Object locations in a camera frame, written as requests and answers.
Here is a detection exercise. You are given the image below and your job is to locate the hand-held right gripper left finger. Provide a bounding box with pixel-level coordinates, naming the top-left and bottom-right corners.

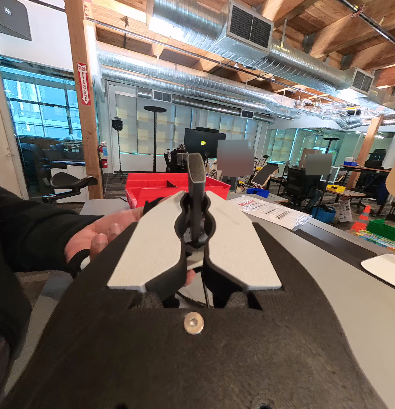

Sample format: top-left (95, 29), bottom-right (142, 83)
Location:
top-left (107, 191), bottom-right (189, 299)

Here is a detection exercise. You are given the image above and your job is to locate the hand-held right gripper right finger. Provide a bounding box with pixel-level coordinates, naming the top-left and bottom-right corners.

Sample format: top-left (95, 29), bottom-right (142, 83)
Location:
top-left (202, 191), bottom-right (282, 301)

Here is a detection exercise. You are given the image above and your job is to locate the red storage bin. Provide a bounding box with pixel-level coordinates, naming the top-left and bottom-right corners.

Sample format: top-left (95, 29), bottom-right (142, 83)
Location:
top-left (125, 173), bottom-right (231, 209)

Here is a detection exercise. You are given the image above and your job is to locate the grey usb hub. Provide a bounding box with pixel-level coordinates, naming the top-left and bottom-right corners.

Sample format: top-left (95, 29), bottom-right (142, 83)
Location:
top-left (186, 153), bottom-right (208, 248)

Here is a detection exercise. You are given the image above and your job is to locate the person's left forearm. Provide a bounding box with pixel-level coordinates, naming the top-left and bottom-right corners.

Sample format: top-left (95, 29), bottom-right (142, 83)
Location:
top-left (0, 184), bottom-right (104, 274)

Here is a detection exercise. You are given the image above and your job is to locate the person's left hand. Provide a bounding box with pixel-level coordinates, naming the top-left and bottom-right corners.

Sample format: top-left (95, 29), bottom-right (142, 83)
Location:
top-left (65, 206), bottom-right (197, 287)

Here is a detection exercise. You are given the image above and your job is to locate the laminated paper sheet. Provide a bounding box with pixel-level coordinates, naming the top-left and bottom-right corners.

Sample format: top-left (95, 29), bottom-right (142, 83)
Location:
top-left (231, 196), bottom-right (313, 231)

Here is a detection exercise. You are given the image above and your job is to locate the black office chair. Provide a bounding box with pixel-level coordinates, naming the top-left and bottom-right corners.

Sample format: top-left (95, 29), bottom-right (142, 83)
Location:
top-left (282, 166), bottom-right (324, 210)

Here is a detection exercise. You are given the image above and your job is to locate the blue tote bag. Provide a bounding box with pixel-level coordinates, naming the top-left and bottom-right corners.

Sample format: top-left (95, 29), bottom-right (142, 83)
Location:
top-left (311, 204), bottom-right (337, 223)

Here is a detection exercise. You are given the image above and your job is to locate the black chair armrest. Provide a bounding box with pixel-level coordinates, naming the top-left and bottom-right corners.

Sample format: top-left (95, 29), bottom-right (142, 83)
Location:
top-left (42, 172), bottom-right (99, 205)

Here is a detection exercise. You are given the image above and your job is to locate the black floor lamp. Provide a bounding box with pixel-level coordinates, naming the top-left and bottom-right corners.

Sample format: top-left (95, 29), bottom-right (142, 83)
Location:
top-left (144, 105), bottom-right (167, 173)

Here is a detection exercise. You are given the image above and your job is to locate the black tv screen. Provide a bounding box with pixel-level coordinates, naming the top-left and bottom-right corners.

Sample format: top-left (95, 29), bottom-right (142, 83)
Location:
top-left (184, 128), bottom-right (227, 159)

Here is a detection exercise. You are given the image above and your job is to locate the orange traffic cone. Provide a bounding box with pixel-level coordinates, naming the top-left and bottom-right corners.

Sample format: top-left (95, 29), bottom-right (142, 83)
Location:
top-left (351, 205), bottom-right (372, 232)

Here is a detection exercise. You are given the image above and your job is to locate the studio light on stand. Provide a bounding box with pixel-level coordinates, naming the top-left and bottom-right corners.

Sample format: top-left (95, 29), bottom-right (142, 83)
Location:
top-left (110, 118), bottom-right (128, 183)

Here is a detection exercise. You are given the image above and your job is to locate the white stand base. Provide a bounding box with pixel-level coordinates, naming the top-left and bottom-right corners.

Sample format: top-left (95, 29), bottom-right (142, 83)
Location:
top-left (361, 254), bottom-right (395, 292)

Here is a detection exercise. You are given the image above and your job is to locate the green storage bin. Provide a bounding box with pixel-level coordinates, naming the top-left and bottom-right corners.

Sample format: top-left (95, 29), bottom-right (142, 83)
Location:
top-left (366, 219), bottom-right (395, 242)

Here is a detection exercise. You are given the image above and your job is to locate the white door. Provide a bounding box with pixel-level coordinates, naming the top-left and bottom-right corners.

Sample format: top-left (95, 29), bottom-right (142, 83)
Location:
top-left (0, 53), bottom-right (29, 200)

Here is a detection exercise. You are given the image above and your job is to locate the wooden post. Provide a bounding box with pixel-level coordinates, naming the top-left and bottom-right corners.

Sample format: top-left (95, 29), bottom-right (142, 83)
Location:
top-left (346, 115), bottom-right (385, 189)
top-left (64, 0), bottom-right (104, 200)

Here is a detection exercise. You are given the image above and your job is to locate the red white wall sign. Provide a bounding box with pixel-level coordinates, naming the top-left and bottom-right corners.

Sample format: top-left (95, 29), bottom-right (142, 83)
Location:
top-left (77, 62), bottom-right (91, 106)

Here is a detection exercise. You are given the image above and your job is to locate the duct vent grille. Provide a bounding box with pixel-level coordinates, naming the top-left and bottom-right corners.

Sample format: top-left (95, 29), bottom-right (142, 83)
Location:
top-left (350, 68), bottom-right (376, 95)
top-left (227, 1), bottom-right (275, 53)

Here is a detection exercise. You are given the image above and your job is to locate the large silver air duct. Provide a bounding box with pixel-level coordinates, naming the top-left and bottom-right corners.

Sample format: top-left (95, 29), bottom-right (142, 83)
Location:
top-left (146, 0), bottom-right (395, 117)

